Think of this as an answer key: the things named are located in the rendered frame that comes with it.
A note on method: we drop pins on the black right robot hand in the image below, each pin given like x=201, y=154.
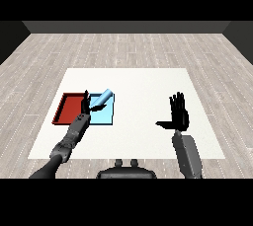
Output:
x=180, y=115

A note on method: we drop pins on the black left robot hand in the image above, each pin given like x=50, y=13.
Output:
x=86, y=104

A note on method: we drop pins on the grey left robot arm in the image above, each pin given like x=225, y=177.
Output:
x=74, y=134

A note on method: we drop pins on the red shallow open box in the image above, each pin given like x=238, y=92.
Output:
x=69, y=109

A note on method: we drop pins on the small blue can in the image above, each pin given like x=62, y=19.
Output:
x=102, y=98

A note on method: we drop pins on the light blue shallow open box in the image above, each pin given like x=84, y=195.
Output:
x=102, y=115

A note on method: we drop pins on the dark grey robot body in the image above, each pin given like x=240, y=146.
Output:
x=126, y=172

